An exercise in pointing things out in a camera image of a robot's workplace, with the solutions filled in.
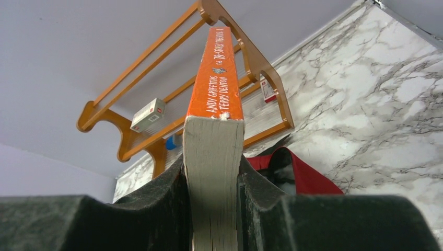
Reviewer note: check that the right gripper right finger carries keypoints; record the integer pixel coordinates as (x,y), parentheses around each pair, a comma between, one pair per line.
(270,219)

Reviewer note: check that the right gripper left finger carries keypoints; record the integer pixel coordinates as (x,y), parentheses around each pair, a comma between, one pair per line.
(154,217)

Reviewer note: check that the red student backpack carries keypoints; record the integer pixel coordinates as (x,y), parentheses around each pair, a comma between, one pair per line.
(291,174)

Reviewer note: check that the orange green children's book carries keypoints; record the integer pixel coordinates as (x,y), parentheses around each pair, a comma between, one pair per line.
(213,143)

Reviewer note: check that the small blue cube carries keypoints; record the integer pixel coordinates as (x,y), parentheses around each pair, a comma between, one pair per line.
(174,142)

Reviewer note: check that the white box on shelf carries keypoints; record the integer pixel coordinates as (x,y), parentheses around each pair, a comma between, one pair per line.
(148,115)

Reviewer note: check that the small red white box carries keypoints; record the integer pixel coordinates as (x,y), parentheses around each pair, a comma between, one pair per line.
(267,91)

